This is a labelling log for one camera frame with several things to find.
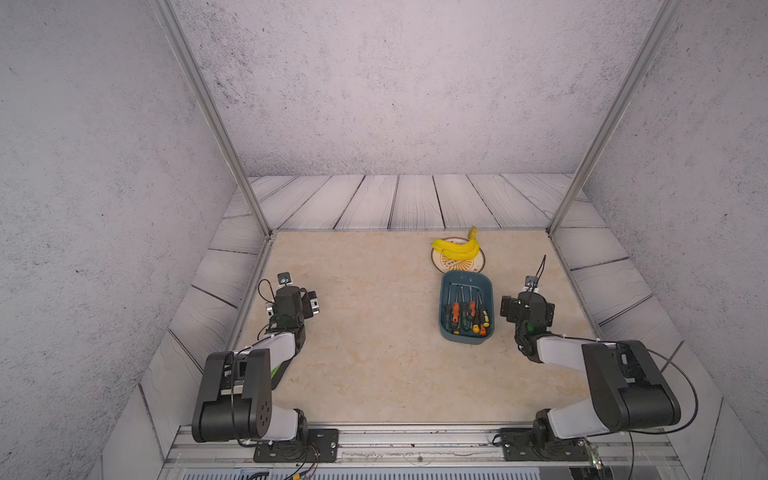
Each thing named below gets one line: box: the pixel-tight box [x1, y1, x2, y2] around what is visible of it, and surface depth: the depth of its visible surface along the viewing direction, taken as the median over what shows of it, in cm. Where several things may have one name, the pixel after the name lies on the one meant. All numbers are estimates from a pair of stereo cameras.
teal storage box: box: [439, 270, 495, 345], surface depth 95 cm
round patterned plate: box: [431, 236, 486, 274], surface depth 113 cm
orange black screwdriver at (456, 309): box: [451, 284, 461, 331], surface depth 92 cm
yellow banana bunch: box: [432, 226, 480, 261], surface depth 113 cm
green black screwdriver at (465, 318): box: [460, 286, 470, 332], surface depth 95 cm
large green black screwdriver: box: [444, 283, 452, 332], surface depth 95 cm
